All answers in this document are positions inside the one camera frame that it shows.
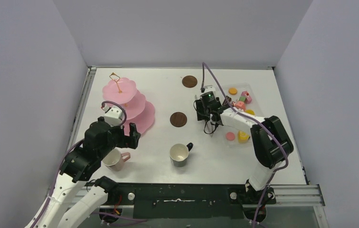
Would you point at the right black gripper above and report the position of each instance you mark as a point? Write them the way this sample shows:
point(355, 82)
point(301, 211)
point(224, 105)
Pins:
point(207, 109)

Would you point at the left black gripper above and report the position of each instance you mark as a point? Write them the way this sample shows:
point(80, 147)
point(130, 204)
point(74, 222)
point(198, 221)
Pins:
point(131, 141)

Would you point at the pink round macaron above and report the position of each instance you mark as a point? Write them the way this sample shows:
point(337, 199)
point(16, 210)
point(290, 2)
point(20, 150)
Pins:
point(230, 136)

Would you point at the yellow swirl roll cake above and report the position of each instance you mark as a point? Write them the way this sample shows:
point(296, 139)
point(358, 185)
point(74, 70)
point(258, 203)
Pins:
point(242, 137)

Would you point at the metal serving tongs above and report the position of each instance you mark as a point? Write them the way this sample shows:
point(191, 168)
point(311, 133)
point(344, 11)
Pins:
point(209, 127)

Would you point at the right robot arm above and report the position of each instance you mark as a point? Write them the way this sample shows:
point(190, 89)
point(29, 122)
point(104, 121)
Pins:
point(271, 142)

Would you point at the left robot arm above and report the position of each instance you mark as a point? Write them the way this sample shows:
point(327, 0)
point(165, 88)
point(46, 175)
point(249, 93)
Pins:
point(81, 161)

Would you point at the orange round macaron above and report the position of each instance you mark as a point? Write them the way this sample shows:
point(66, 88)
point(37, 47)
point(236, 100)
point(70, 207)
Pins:
point(232, 91)

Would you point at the pink teacup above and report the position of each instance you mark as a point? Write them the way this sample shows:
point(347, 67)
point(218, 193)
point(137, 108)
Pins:
point(115, 160)

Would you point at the near dark wooden coaster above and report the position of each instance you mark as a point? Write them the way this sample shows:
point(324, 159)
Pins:
point(178, 119)

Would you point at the dark wooden coaster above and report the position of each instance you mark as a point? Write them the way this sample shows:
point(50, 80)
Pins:
point(189, 81)
point(178, 119)

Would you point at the far dark wooden coaster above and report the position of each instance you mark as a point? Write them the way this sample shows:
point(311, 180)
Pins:
point(189, 81)

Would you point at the clear plastic tray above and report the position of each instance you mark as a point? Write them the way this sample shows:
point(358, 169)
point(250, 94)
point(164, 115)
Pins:
point(219, 136)

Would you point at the pink green cube cake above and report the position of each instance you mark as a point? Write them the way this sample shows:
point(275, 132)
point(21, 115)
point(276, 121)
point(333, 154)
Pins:
point(245, 97)

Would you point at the yellow round cake slice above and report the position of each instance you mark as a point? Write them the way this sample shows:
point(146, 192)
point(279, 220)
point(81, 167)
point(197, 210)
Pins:
point(249, 111)

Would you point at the pink three-tier cake stand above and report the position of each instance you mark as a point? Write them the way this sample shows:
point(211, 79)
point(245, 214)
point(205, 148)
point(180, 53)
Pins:
point(123, 93)

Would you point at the black mug white inside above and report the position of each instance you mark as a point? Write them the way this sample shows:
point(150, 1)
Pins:
point(179, 154)

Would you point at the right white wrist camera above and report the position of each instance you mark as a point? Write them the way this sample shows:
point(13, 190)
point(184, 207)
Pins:
point(209, 88)

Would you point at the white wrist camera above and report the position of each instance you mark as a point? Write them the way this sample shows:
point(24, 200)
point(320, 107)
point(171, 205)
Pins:
point(114, 115)
point(209, 88)

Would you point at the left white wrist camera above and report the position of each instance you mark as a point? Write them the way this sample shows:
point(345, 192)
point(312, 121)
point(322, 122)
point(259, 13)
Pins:
point(114, 115)

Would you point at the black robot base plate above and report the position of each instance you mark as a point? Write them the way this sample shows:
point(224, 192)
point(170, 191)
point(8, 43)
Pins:
point(184, 201)

